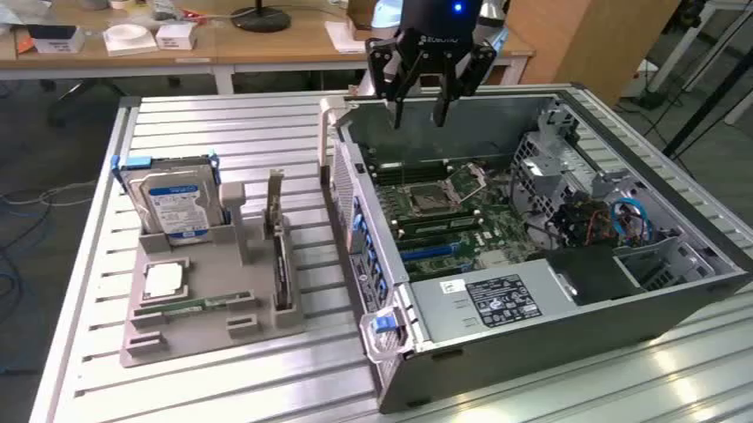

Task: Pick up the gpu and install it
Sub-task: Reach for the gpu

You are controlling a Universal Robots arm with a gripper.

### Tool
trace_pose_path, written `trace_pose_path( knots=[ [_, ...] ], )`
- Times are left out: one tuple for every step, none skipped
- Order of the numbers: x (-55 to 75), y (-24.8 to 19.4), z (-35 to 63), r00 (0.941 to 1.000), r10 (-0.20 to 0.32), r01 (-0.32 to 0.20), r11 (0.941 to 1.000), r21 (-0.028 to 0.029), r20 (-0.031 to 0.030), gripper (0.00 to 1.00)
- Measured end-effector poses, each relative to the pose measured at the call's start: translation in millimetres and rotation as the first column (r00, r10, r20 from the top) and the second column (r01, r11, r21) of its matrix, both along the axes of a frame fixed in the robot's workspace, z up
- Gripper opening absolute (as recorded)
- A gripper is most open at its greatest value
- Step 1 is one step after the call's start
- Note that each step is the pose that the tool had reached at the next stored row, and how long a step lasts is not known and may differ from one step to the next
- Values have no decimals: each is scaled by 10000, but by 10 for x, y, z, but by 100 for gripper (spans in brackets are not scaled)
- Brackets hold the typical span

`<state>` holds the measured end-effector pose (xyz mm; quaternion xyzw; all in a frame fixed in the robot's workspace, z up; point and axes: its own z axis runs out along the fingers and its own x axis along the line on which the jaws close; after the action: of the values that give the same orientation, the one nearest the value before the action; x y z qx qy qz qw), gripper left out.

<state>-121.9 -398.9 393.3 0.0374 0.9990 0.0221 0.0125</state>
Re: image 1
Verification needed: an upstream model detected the metal drive cage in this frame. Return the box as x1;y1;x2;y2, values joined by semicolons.
509;130;607;221

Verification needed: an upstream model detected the grey parts rack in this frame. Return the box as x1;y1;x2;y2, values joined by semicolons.
120;180;311;369

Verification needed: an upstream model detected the grey power supply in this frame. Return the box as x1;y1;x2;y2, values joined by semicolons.
410;259;581;353

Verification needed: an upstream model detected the white box with black top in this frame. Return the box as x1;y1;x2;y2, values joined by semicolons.
25;25;87;55

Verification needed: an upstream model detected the green graphics card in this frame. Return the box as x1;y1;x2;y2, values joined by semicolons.
262;169;295;312

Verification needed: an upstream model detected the black chair base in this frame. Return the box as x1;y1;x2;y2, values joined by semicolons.
44;78;128;128

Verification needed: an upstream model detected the white paper stack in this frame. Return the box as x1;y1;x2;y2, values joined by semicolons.
324;20;372;56

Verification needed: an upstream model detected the blue expansion slot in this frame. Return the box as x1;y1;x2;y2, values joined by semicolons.
399;244;463;263

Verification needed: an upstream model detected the metal socket cover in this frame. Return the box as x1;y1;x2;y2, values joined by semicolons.
446;162;492;197

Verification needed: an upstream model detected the CPU socket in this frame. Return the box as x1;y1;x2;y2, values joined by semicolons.
404;180;458;217

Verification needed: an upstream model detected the wooden cabinet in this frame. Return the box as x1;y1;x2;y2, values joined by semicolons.
503;0;682;108

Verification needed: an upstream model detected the black expansion slot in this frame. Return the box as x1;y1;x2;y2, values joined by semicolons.
398;234;466;252

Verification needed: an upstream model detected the dark grey PC case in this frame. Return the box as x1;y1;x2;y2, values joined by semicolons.
316;83;753;415

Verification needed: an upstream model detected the white square dish box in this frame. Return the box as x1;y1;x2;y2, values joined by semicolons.
103;24;161;57

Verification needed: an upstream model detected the black lamp base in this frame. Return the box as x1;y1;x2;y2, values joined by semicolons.
229;0;292;33

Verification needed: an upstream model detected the silver CPU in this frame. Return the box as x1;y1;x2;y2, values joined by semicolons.
144;263;187;299

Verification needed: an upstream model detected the wooden desk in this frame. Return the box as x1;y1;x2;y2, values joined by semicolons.
0;0;537;94

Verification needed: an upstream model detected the white labelled box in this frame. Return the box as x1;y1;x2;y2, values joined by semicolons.
153;22;199;51

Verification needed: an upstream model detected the green motherboard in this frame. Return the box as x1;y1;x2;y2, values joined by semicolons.
367;156;551;283

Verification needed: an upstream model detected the hard disk in blue caddy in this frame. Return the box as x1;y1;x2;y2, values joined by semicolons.
109;149;228;247

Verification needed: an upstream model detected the blue floor cable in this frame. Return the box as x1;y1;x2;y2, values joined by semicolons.
0;189;55;375

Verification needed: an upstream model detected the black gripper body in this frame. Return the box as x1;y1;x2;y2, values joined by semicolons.
394;0;484;57

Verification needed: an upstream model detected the brown cardboard box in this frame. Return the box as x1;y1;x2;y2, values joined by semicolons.
346;0;384;32

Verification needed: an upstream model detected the blue wire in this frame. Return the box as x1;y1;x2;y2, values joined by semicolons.
609;197;654;243

